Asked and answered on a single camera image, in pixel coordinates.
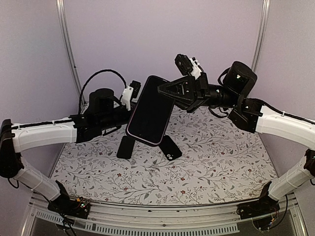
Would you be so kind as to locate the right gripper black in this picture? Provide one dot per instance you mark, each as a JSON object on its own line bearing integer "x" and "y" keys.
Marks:
{"x": 190, "y": 90}

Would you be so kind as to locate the small black phone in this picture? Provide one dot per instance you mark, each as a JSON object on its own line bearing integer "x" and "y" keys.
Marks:
{"x": 149, "y": 120}

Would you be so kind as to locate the black case with camera holes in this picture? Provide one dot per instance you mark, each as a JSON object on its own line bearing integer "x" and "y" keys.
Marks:
{"x": 169, "y": 148}

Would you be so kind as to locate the large black phone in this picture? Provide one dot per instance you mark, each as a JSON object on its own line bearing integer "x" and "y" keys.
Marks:
{"x": 125, "y": 148}

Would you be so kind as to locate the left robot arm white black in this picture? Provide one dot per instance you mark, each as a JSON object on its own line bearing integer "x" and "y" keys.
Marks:
{"x": 104, "y": 115}

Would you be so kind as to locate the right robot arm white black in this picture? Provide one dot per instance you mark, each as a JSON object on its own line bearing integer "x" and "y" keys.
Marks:
{"x": 248, "y": 114}

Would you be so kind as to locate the floral patterned table mat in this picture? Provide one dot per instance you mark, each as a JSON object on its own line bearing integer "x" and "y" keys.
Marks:
{"x": 219, "y": 164}

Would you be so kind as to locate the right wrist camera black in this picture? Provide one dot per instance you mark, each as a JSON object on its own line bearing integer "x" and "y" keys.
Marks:
{"x": 184, "y": 64}

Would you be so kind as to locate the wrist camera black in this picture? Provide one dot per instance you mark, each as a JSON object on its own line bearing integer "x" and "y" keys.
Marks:
{"x": 184, "y": 64}
{"x": 135, "y": 85}

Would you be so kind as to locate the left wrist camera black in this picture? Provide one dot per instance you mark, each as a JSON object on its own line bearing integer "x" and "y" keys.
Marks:
{"x": 135, "y": 85}

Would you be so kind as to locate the left camera cable black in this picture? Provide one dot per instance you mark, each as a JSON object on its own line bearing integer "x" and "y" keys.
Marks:
{"x": 101, "y": 79}

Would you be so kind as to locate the right aluminium frame post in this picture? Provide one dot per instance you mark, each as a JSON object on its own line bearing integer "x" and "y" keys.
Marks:
{"x": 261, "y": 33}

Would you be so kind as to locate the aluminium frame post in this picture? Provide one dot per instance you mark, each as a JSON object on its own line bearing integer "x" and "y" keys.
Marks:
{"x": 68, "y": 48}
{"x": 261, "y": 33}

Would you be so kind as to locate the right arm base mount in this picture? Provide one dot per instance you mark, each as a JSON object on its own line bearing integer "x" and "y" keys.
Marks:
{"x": 264, "y": 205}

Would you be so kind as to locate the left aluminium frame post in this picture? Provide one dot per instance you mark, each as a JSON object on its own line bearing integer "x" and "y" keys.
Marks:
{"x": 68, "y": 48}

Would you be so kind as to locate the front aluminium rail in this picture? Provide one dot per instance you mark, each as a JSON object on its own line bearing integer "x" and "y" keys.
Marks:
{"x": 114, "y": 219}

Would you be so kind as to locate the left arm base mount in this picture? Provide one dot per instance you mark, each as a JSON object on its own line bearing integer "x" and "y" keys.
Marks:
{"x": 77, "y": 207}

